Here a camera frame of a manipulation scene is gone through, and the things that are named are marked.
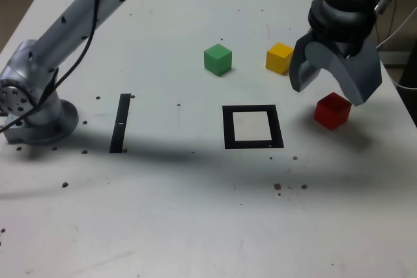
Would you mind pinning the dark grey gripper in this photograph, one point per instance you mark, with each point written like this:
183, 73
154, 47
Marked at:
350, 50

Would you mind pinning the red cube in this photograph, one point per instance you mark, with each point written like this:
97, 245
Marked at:
330, 113

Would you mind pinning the yellow cube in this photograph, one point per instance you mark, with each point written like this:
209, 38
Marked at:
277, 60

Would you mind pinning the green cube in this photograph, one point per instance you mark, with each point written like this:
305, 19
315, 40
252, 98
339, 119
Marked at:
216, 61

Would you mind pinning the black tape square outline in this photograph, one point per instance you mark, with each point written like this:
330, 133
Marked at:
228, 128

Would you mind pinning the black tape strip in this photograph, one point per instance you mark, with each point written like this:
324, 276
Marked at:
119, 128

